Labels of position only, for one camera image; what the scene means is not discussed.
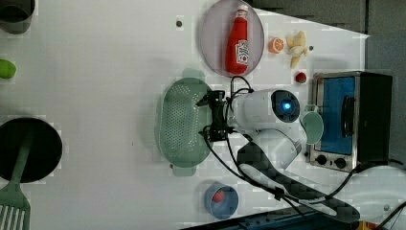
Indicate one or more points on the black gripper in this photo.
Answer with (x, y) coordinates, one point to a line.
(219, 128)

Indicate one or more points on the green plastic strainer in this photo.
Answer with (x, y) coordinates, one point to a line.
(180, 120)

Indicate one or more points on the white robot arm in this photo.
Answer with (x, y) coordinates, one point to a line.
(271, 121)

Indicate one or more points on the red ketchup bottle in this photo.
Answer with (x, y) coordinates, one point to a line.
(237, 52)

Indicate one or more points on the strawberry toy in bowl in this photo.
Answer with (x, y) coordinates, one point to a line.
(218, 197)

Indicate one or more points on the blue bowl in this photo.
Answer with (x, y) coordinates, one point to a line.
(224, 209)

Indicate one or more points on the translucent purple plate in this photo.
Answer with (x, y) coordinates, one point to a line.
(215, 28)

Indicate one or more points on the orange slice toy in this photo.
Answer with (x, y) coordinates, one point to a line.
(275, 45)

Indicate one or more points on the red strawberry toy on table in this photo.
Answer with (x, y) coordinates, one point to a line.
(301, 77)

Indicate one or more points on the green mug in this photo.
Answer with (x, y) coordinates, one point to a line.
(312, 123)

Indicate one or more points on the peeled banana toy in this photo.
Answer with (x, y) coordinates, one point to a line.
(296, 48)

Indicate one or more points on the silver black toaster oven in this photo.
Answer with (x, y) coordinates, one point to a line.
(356, 111)

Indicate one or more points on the black round pan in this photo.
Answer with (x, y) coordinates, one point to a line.
(45, 152)

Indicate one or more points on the green lime toy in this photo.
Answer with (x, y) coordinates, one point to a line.
(7, 69)

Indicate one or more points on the green slotted spatula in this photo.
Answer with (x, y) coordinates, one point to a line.
(15, 207)

